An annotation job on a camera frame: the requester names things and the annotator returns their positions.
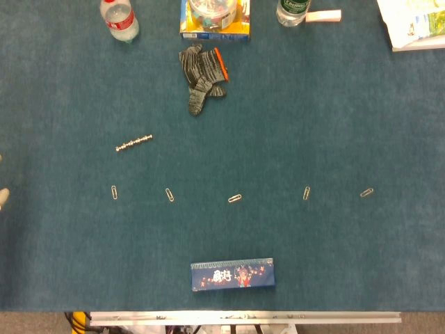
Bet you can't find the silver beaded metal rod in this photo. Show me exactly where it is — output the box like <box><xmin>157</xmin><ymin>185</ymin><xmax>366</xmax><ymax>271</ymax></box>
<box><xmin>115</xmin><ymin>133</ymin><xmax>154</xmax><ymax>153</ymax></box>

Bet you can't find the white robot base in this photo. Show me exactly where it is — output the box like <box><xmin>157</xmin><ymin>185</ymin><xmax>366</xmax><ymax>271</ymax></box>
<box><xmin>120</xmin><ymin>324</ymin><xmax>298</xmax><ymax>334</ymax></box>

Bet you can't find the clear jar of coloured clips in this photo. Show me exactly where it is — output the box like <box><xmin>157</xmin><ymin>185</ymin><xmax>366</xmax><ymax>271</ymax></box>
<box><xmin>187</xmin><ymin>0</ymin><xmax>238</xmax><ymax>31</ymax></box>

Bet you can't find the red label plastic bottle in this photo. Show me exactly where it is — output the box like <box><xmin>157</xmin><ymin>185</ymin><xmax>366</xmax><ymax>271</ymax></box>
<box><xmin>99</xmin><ymin>0</ymin><xmax>140</xmax><ymax>45</ymax></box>

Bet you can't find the gray knit work glove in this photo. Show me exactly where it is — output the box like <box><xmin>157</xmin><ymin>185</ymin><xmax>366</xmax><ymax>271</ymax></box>
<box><xmin>178</xmin><ymin>43</ymin><xmax>230</xmax><ymax>117</ymax></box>

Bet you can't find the dark blue printed pencil box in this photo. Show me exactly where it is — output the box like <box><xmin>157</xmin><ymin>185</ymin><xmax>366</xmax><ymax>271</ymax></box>
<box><xmin>190</xmin><ymin>257</ymin><xmax>276</xmax><ymax>292</ymax></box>

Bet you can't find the yellow and blue cardboard box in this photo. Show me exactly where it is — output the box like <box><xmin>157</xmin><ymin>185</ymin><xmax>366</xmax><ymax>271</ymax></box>
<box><xmin>179</xmin><ymin>0</ymin><xmax>251</xmax><ymax>43</ymax></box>

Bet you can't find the green label water bottle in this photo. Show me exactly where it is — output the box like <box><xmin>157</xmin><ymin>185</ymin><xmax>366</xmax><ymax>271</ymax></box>
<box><xmin>276</xmin><ymin>0</ymin><xmax>312</xmax><ymax>28</ymax></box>

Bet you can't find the pink paper pack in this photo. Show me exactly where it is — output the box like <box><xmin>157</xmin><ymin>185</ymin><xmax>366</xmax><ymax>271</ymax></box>
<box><xmin>305</xmin><ymin>10</ymin><xmax>342</xmax><ymax>24</ymax></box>

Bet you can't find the flat white box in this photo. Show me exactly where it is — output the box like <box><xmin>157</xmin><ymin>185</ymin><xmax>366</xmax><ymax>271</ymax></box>
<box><xmin>391</xmin><ymin>33</ymin><xmax>445</xmax><ymax>52</ymax></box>

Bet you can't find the yellow and black cable bundle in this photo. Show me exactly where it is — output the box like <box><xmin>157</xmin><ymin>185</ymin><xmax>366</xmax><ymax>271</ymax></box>
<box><xmin>64</xmin><ymin>311</ymin><xmax>92</xmax><ymax>334</ymax></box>

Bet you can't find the aluminium table edge rail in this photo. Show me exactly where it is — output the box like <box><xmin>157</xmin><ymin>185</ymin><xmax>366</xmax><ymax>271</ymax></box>
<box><xmin>89</xmin><ymin>310</ymin><xmax>403</xmax><ymax>327</ymax></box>

